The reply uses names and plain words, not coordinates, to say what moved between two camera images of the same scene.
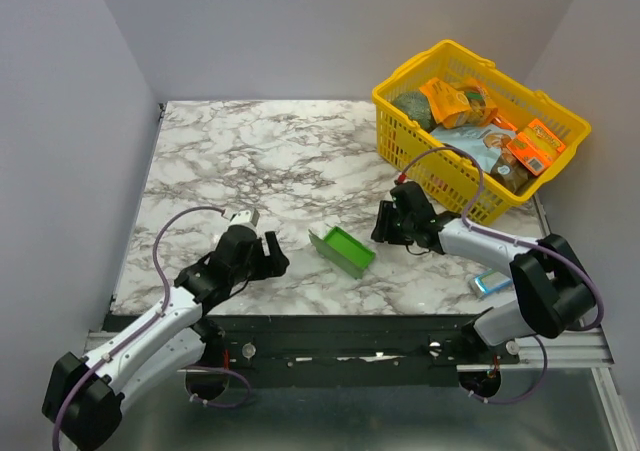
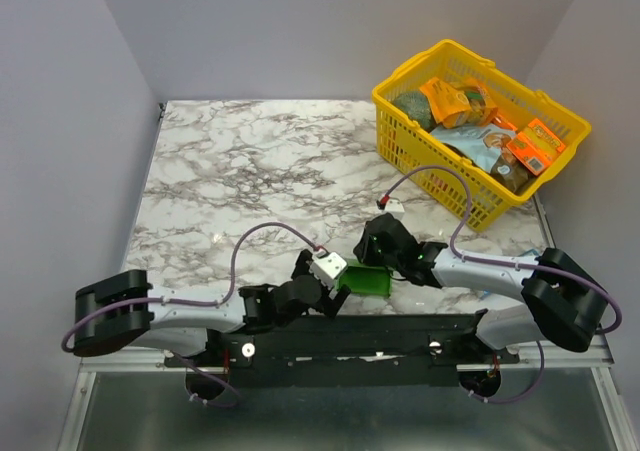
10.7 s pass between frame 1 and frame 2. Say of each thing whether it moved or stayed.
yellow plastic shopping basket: stayed
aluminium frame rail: stayed
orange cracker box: stayed
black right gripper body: moved
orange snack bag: stayed
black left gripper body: moved
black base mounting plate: stayed
